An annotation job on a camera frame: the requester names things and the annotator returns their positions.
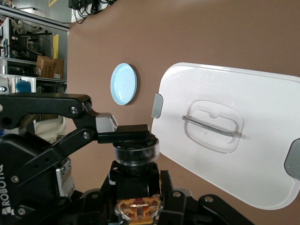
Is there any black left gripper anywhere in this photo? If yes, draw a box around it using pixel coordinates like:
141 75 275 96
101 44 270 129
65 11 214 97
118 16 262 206
0 133 75 225

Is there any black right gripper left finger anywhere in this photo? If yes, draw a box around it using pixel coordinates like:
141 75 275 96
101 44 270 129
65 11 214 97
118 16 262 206
58 174 118 225

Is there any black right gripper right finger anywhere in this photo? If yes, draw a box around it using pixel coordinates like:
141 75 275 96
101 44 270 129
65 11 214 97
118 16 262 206
160 170 255 225

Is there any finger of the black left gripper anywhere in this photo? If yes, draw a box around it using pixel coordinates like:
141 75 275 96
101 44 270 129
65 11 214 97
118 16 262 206
0 93 151 188

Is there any white plastic object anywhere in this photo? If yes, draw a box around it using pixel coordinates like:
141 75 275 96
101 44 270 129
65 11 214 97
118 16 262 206
34 116 68 141

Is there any blue round object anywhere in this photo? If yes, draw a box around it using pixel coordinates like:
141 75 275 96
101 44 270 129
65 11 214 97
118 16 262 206
16 80 32 93

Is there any brown cardboard box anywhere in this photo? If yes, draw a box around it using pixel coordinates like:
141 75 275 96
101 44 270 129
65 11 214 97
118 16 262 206
52 58 64 79
36 55 55 78

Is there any metal shelf rack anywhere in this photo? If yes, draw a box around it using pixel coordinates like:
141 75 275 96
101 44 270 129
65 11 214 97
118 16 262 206
0 16 53 78

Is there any light blue round plate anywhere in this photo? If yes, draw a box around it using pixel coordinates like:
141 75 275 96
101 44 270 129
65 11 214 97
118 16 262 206
110 63 139 106

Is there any white lidded lunch box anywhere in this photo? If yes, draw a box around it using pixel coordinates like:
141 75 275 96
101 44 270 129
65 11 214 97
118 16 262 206
150 62 300 210

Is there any brown table mat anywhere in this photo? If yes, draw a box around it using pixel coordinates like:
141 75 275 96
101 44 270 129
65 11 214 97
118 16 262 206
67 0 300 225

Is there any aluminium frame profile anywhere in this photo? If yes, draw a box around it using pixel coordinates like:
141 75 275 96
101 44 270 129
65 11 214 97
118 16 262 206
0 4 71 31

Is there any black cable bundle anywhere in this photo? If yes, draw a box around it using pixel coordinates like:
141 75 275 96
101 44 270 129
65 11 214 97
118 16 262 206
67 0 114 24

